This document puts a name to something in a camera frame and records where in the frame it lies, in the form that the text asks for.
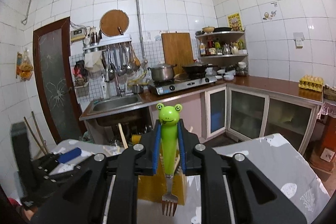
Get steel utensil rack with ladles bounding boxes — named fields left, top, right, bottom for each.
left=83, top=35, right=141, bottom=77

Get grey printed tablecloth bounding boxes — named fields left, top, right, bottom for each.
left=50, top=133, right=331, bottom=224

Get white wall socket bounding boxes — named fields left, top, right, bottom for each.
left=293, top=32, right=305, bottom=48

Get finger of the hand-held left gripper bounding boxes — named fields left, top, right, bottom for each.
left=45, top=163, right=87, bottom=188
left=33, top=148, right=82, bottom=174

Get hanging plastic bag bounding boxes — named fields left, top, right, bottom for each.
left=17, top=48, right=34, bottom=81

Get row of condiment bottles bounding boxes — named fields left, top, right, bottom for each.
left=198, top=39, right=246, bottom=56

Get steel faucet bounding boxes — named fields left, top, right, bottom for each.
left=104, top=63, right=124, bottom=97

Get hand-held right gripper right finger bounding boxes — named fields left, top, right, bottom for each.
left=178, top=120, right=306, bottom=224

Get white cloth bag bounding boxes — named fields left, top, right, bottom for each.
left=84, top=52, right=103, bottom=72

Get black box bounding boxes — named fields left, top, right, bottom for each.
left=10, top=122, right=34, bottom=195

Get steel corner shelf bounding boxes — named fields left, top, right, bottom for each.
left=196, top=31, right=248, bottom=59

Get steel sink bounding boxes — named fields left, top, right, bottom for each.
left=87, top=95, right=143, bottom=115

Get yellow egg tray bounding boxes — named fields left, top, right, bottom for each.
left=300, top=74, right=324, bottom=93

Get steel cooking pot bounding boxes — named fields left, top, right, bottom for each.
left=147, top=63, right=177, bottom=82

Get wire basket with red items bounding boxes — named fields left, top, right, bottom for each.
left=72, top=61, right=90, bottom=88

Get yellow plastic utensil holder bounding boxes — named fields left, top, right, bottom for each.
left=131, top=135, right=188, bottom=206

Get stack of white bowls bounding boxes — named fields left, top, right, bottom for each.
left=217, top=69, right=235, bottom=81

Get round wooden lid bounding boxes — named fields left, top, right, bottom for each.
left=100, top=10, right=130, bottom=37

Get green frog handle fork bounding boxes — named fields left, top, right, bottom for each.
left=157, top=103, right=183, bottom=216

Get steel water pipe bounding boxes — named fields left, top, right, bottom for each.
left=21, top=0, right=145, bottom=62

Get red stove cabinet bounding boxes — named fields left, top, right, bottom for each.
left=310, top=114, right=336, bottom=172

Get black wok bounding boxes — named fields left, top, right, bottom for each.
left=181, top=63, right=218, bottom=75

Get dark wooden glass door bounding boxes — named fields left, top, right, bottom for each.
left=33, top=17, right=87, bottom=144

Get steel gas stove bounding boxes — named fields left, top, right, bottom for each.
left=148, top=76, right=218, bottom=96

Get wooden sticks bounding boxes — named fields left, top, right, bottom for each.
left=24, top=111, right=49, bottom=157

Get wooden cutting board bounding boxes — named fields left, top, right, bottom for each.
left=161, top=32, right=195, bottom=75

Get white meter box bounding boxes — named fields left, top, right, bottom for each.
left=70, top=27, right=87, bottom=42

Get yellow wall poster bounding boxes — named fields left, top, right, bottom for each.
left=227, top=13, right=241, bottom=31

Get kitchen counter cabinet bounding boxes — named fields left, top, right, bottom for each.
left=79, top=76, right=323, bottom=156

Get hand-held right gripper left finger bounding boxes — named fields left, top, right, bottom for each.
left=30, top=120, right=161, bottom=224

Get wall stickers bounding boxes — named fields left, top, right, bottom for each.
left=262, top=10, right=277, bottom=21

